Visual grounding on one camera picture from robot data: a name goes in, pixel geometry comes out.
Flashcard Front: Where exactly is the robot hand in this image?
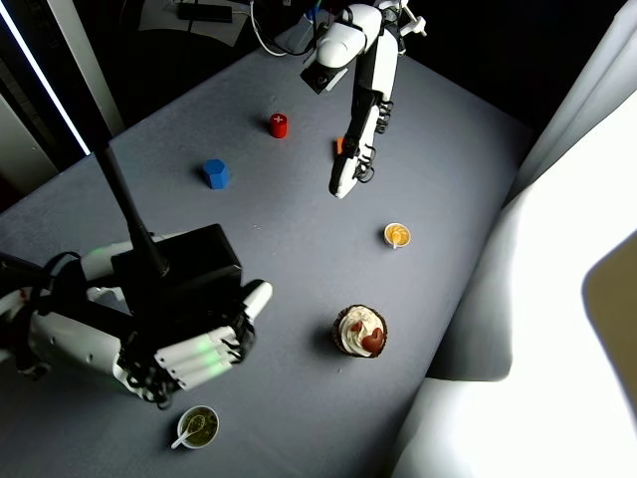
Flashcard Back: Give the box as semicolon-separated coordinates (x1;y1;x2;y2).
327;32;400;201
27;241;275;410

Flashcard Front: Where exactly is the white spoon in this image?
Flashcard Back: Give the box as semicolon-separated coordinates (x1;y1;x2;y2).
170;415;206;450

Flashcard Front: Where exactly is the white bowl of green soup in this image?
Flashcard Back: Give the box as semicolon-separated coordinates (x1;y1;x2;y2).
176;404;221;451

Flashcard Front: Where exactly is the small cup with orange drink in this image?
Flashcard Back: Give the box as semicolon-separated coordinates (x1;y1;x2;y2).
383;221;413;251

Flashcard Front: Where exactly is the black flat device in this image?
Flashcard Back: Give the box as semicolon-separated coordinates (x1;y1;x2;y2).
176;2;234;24

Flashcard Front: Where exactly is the blue hexagon block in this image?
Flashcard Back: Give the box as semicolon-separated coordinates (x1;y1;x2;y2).
201;158;230;191

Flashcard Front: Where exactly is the grey table cloth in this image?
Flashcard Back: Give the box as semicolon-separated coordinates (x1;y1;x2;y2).
0;47;536;478

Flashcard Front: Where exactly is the white curtain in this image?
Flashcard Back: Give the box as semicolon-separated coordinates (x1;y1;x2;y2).
390;0;637;478

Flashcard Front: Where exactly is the toy cupcake with white frosting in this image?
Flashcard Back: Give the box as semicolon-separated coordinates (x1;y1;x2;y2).
332;304;389;359

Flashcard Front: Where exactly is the white light strip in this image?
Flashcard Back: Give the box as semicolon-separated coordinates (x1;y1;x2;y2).
0;4;92;156

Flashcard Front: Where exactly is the beige panel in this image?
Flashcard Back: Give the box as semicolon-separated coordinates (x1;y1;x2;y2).
580;232;637;405

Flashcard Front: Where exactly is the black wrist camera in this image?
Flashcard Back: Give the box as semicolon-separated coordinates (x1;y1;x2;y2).
300;61;349;96

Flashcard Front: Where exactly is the white cable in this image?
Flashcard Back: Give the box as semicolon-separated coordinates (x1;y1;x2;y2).
248;0;322;57

